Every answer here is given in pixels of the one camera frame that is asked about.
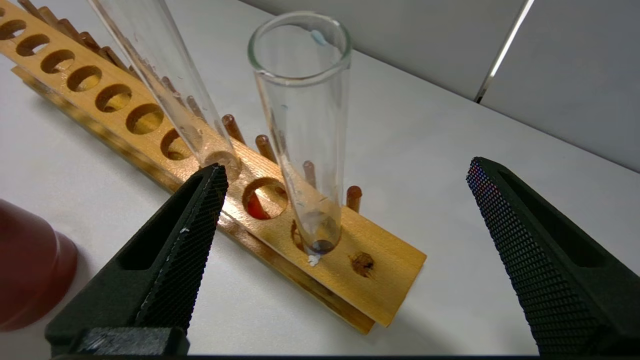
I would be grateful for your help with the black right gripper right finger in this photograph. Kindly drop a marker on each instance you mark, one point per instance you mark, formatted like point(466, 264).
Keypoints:
point(560, 270)

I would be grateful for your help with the test tube with red pigment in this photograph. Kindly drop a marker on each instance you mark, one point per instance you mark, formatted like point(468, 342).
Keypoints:
point(165, 75)

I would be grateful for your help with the wooden test tube rack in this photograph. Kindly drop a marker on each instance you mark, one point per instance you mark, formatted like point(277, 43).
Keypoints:
point(380, 280)

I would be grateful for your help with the red cup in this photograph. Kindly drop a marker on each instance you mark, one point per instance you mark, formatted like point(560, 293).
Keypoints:
point(30, 270)

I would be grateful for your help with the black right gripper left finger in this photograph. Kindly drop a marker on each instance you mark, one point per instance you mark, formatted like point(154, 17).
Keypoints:
point(165, 270)

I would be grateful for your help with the test tube with blue pigment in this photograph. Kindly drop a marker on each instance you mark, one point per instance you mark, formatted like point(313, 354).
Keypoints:
point(305, 150)

